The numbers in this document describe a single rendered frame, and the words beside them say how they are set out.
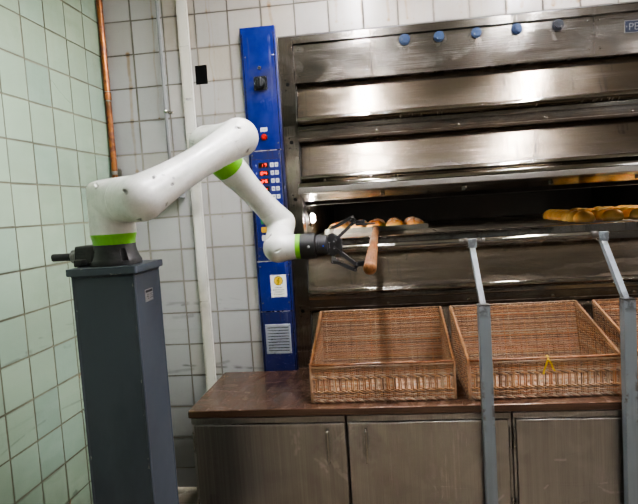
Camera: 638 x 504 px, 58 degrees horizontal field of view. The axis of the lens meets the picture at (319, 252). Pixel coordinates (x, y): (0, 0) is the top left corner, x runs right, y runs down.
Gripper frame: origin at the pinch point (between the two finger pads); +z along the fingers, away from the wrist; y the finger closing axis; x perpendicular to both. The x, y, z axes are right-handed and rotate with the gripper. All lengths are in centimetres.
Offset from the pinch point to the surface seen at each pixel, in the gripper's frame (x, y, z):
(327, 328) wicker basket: -51, 42, -24
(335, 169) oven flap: -55, -30, -16
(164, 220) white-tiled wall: -57, -12, -99
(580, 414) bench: -1, 65, 70
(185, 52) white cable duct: -55, -88, -81
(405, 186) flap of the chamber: -41.0, -20.2, 14.3
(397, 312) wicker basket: -52, 36, 8
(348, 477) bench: -2, 89, -14
